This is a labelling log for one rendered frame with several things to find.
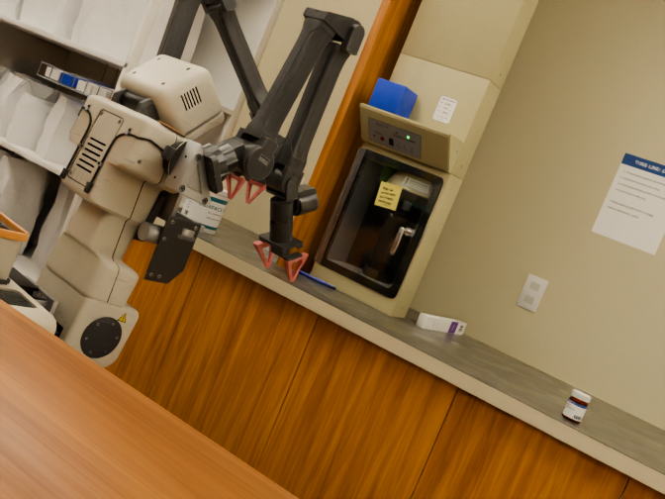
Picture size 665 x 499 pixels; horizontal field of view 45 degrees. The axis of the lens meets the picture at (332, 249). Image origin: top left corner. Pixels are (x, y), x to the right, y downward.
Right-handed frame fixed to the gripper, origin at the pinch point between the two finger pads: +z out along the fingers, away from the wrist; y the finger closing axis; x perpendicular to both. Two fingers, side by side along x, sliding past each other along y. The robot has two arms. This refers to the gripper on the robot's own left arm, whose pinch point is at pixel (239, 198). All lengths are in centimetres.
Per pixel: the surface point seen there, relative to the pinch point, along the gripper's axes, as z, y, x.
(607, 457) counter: 20, -2, -120
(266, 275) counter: 17.5, 1.6, -17.1
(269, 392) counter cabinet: 48, 4, -31
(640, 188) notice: -48, 73, -93
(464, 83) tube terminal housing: -56, 32, -40
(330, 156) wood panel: -21.3, 24.8, -9.7
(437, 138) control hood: -37, 21, -43
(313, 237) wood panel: 5.1, 33.6, -9.6
